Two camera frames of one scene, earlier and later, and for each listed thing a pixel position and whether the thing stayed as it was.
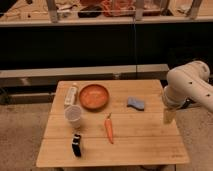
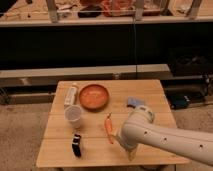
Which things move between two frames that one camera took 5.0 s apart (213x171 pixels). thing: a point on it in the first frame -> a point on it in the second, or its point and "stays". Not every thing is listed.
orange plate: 94,97 stays
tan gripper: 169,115 -> 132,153
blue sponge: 133,102 stays
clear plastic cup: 73,114 stays
